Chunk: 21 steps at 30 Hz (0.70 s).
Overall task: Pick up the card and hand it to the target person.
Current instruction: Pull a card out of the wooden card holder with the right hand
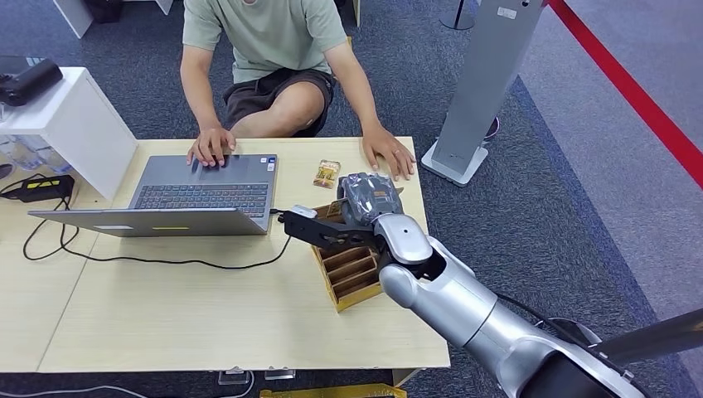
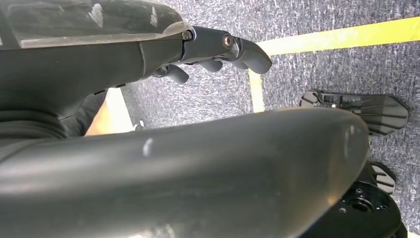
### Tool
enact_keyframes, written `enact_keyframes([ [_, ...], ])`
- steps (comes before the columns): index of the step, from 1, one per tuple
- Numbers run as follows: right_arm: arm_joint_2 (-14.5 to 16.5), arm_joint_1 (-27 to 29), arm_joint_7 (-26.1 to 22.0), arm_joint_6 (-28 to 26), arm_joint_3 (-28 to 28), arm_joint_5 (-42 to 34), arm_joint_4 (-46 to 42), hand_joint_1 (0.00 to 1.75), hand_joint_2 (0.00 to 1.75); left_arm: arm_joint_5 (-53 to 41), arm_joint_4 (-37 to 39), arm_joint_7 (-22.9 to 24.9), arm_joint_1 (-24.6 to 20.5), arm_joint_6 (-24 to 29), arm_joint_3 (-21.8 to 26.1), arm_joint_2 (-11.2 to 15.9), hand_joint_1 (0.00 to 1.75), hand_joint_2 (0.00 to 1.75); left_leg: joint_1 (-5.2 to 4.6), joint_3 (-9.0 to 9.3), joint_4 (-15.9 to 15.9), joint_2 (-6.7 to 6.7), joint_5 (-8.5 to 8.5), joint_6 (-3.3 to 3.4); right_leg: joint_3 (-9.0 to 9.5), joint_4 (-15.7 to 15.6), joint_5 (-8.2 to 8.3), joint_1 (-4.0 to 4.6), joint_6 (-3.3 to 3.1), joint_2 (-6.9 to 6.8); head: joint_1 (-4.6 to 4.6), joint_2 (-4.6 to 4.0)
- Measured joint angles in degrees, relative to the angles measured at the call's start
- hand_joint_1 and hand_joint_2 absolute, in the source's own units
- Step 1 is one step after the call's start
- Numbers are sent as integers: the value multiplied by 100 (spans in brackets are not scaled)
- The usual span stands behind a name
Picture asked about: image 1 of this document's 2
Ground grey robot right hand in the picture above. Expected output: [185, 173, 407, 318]
[336, 172, 405, 228]

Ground person's left hand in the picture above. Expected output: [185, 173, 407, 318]
[361, 126, 417, 182]

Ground person's right hand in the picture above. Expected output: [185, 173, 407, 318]
[186, 126, 238, 169]

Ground wooden card holder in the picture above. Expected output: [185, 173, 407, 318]
[308, 201, 385, 314]

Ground person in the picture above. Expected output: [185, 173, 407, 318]
[179, 0, 417, 182]

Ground grey laptop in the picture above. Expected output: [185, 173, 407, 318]
[28, 153, 279, 239]

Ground grey standing pillar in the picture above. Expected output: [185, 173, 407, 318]
[420, 0, 545, 188]

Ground white side cabinet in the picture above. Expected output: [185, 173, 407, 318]
[0, 66, 139, 202]

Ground black round stand base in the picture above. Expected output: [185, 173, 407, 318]
[439, 0, 477, 32]

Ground black power adapter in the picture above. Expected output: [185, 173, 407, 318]
[15, 173, 76, 204]

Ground clear plastic bottles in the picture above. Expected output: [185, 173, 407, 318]
[0, 133, 74, 176]

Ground white furniture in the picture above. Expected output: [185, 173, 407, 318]
[52, 0, 175, 40]

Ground black device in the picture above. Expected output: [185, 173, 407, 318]
[0, 58, 65, 108]

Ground yellow floor tape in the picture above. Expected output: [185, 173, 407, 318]
[259, 383, 409, 398]

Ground red floor tape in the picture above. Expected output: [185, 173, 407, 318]
[546, 0, 703, 191]

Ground dark metal bar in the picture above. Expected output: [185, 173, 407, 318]
[589, 307, 703, 365]

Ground black laptop cable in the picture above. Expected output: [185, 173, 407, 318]
[0, 173, 293, 271]

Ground white cable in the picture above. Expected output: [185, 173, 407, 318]
[0, 372, 257, 398]

